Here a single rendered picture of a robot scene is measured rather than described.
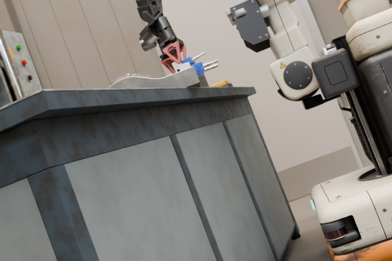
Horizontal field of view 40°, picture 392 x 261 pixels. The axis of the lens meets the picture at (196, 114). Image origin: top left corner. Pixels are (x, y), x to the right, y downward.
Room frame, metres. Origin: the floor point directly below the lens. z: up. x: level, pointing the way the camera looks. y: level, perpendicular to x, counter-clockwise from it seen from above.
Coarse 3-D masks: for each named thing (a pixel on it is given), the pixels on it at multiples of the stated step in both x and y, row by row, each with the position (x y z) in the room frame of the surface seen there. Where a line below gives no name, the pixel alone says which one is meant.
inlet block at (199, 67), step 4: (216, 60) 1.78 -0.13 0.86; (184, 64) 1.76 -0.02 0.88; (188, 64) 1.76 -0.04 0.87; (196, 64) 1.77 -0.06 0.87; (200, 64) 1.77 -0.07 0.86; (204, 64) 1.78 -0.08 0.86; (208, 64) 1.78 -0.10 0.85; (180, 68) 1.76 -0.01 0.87; (184, 68) 1.76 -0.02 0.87; (196, 68) 1.77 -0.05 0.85; (200, 68) 1.77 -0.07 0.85
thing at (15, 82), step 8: (0, 32) 2.31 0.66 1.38; (0, 40) 2.30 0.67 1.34; (0, 48) 2.30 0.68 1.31; (8, 48) 2.33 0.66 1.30; (0, 56) 2.30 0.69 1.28; (8, 56) 2.31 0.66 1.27; (0, 64) 2.31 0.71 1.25; (8, 64) 2.30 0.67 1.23; (8, 72) 2.30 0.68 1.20; (16, 72) 2.32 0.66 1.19; (8, 80) 2.30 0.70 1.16; (16, 80) 2.31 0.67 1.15; (8, 88) 2.31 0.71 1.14; (16, 88) 2.30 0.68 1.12; (16, 96) 2.30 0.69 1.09; (24, 96) 2.32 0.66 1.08
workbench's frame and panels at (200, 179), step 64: (0, 128) 0.94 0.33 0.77; (64, 128) 1.04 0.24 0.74; (128, 128) 1.31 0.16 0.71; (192, 128) 1.78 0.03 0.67; (256, 128) 2.75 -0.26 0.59; (0, 192) 0.98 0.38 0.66; (64, 192) 0.96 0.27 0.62; (128, 192) 1.20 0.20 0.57; (192, 192) 1.57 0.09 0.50; (256, 192) 2.27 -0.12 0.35; (0, 256) 0.99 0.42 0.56; (64, 256) 0.96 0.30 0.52; (128, 256) 1.10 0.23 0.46; (192, 256) 1.41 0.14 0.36; (256, 256) 1.94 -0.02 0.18
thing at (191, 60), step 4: (204, 52) 2.05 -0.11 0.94; (200, 56) 2.05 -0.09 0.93; (184, 60) 2.06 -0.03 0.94; (188, 60) 2.05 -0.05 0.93; (192, 60) 2.06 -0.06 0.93; (172, 64) 2.07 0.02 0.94; (176, 64) 2.06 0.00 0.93; (180, 64) 2.06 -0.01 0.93; (192, 64) 2.07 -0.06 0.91; (176, 68) 2.06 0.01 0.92; (176, 72) 2.06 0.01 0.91
